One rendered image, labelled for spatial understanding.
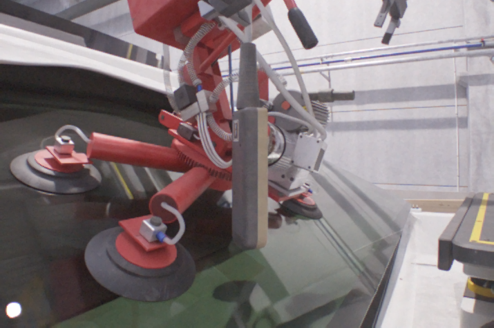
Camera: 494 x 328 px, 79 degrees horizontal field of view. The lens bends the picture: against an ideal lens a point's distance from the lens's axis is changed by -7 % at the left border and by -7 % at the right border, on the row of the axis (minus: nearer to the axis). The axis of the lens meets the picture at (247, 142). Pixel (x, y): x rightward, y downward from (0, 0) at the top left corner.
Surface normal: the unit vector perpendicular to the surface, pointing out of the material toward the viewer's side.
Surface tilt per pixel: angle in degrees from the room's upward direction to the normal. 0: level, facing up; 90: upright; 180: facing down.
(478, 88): 90
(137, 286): 44
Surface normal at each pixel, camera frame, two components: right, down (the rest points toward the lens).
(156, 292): 0.55, -0.60
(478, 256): -0.64, -0.02
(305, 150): -0.43, -0.17
